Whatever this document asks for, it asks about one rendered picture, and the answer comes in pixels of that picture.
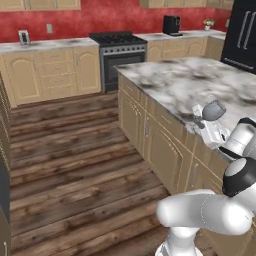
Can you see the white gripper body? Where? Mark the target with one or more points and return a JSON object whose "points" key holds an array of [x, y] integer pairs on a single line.
{"points": [[213, 135]]}

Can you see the beige side cupboard run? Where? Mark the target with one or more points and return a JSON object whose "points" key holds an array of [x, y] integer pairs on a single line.
{"points": [[4, 186]]}

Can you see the beige kitchen island cabinet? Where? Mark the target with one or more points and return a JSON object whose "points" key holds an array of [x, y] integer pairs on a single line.
{"points": [[160, 156]]}

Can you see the beige base cupboard run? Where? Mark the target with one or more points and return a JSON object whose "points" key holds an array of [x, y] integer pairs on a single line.
{"points": [[53, 73], [180, 46]]}

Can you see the black coffee machine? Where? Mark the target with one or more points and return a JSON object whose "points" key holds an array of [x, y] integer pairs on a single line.
{"points": [[171, 25]]}

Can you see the grey wall socket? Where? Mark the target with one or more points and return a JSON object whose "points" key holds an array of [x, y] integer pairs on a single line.
{"points": [[227, 23], [49, 28]]}

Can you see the black steel oven with hob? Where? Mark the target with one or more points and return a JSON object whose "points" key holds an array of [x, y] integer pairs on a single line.
{"points": [[120, 60]]}

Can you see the beige island drawer front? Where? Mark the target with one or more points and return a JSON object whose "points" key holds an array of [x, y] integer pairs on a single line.
{"points": [[129, 87], [168, 120]]}

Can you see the grey wine glass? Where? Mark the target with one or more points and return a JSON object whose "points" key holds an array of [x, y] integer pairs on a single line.
{"points": [[213, 111]]}

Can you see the beige wall cupboard run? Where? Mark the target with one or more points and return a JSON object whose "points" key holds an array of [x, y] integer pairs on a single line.
{"points": [[186, 3], [40, 4]]}

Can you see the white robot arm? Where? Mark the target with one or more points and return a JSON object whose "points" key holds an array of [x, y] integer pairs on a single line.
{"points": [[200, 213]]}

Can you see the beige island cupboard door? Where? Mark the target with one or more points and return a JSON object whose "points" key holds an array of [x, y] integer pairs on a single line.
{"points": [[126, 116], [138, 131], [200, 176], [166, 160]]}

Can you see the small potted plant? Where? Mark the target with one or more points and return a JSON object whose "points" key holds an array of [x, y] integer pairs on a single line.
{"points": [[209, 24]]}

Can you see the black fridge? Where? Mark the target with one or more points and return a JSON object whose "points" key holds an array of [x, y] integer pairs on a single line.
{"points": [[241, 33]]}

